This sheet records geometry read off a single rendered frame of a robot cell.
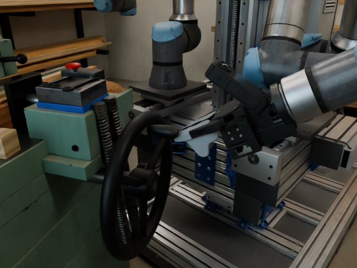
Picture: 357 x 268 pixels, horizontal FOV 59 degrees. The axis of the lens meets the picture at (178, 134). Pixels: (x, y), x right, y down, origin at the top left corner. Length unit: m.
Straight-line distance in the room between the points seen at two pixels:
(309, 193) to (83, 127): 1.39
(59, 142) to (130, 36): 3.87
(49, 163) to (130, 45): 3.90
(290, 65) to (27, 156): 0.49
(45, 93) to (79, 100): 0.07
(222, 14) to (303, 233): 0.96
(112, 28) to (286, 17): 4.06
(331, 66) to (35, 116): 0.50
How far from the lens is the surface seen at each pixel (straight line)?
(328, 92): 0.49
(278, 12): 0.63
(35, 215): 0.67
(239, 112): 0.51
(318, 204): 1.71
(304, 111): 0.50
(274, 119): 0.53
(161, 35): 1.17
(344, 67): 0.49
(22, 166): 0.61
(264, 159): 0.86
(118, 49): 4.59
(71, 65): 0.67
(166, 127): 0.56
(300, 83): 0.50
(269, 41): 0.62
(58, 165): 0.62
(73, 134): 0.60
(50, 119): 0.61
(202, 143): 0.56
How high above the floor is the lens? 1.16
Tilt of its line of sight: 25 degrees down
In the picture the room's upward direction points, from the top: straight up
